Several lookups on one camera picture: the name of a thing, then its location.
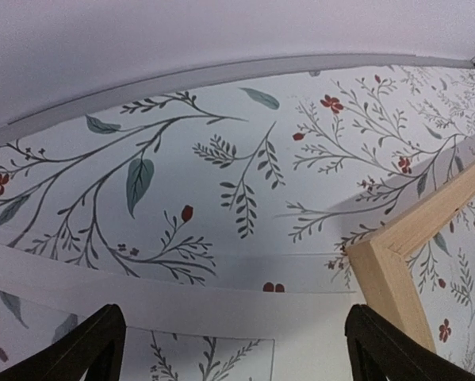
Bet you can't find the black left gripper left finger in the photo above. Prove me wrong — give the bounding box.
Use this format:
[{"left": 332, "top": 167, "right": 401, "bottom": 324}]
[{"left": 0, "top": 304, "right": 126, "bottom": 381}]

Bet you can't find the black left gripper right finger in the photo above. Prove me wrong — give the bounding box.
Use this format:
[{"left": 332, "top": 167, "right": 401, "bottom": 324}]
[{"left": 345, "top": 304, "right": 475, "bottom": 380}]

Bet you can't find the white photo mat board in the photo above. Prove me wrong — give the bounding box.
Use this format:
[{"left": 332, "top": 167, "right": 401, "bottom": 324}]
[{"left": 0, "top": 130, "right": 475, "bottom": 381}]

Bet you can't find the light wooden picture frame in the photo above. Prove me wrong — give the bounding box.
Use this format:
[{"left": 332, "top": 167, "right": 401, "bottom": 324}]
[{"left": 346, "top": 162, "right": 475, "bottom": 352}]

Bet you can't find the floral patterned table cover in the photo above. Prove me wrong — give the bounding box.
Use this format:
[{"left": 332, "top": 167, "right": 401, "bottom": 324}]
[{"left": 0, "top": 63, "right": 475, "bottom": 381}]

